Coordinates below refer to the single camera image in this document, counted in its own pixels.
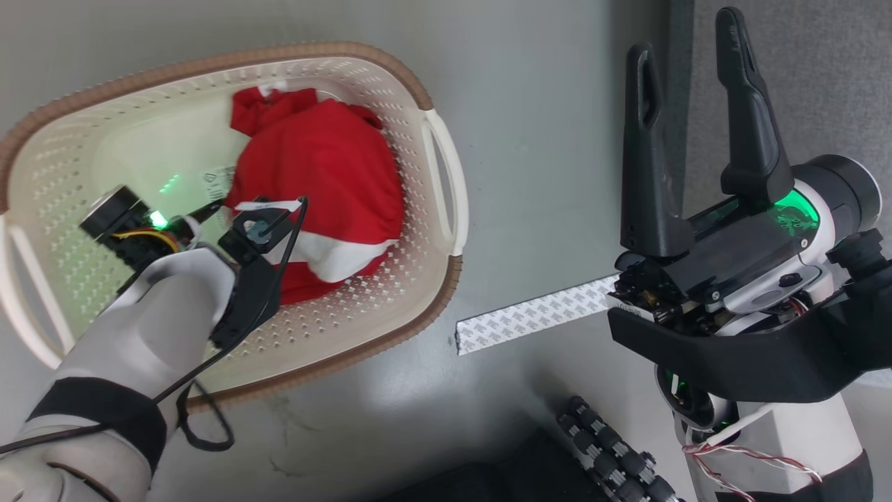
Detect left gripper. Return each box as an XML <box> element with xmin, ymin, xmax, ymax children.
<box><xmin>78</xmin><ymin>184</ymin><xmax>226</xmax><ymax>274</ymax></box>

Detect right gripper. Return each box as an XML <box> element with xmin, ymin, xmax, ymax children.
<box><xmin>606</xmin><ymin>6</ymin><xmax>883</xmax><ymax>337</ymax></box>

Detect red cloth garment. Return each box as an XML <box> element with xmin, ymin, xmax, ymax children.
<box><xmin>224</xmin><ymin>85</ymin><xmax>406</xmax><ymax>306</ymax></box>

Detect grey fabric sofa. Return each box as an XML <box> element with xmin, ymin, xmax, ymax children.
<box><xmin>670</xmin><ymin>0</ymin><xmax>892</xmax><ymax>238</ymax></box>

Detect white printed care label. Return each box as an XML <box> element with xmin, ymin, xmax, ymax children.
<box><xmin>201</xmin><ymin>166</ymin><xmax>236</xmax><ymax>204</ymax></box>

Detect beige perforated laundry basket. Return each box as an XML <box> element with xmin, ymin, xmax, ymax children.
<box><xmin>0</xmin><ymin>40</ymin><xmax>469</xmax><ymax>413</ymax></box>

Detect white printed tape strip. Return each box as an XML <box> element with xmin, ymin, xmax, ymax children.
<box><xmin>454</xmin><ymin>274</ymin><xmax>622</xmax><ymax>357</ymax></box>

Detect black roller wheel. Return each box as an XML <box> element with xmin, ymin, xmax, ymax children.
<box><xmin>556</xmin><ymin>395</ymin><xmax>689</xmax><ymax>502</ymax></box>

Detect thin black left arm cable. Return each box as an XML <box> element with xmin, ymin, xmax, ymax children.
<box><xmin>0</xmin><ymin>197</ymin><xmax>310</xmax><ymax>455</ymax></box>

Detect red and white twisted wires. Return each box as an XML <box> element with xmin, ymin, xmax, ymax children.
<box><xmin>682</xmin><ymin>441</ymin><xmax>824</xmax><ymax>502</ymax></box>

